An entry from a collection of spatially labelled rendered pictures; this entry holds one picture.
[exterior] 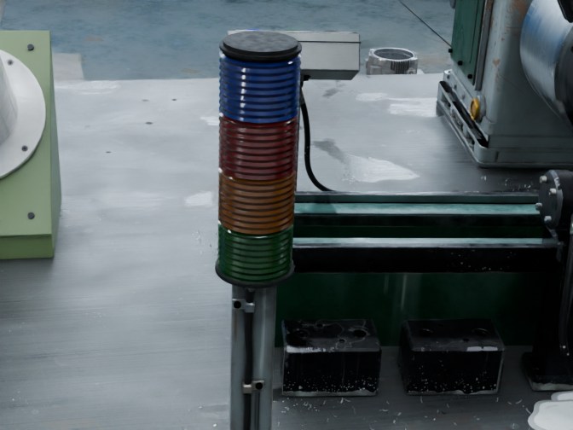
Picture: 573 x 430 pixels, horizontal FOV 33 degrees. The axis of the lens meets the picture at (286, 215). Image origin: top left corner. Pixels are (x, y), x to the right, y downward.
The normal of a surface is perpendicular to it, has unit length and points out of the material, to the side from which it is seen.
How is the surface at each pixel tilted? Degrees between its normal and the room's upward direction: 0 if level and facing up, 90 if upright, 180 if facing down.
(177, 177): 0
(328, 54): 62
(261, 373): 90
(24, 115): 50
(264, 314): 90
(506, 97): 90
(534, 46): 88
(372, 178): 0
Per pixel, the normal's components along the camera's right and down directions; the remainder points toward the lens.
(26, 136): 0.14, -0.25
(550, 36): -0.96, -0.21
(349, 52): 0.08, -0.03
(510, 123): 0.07, 0.44
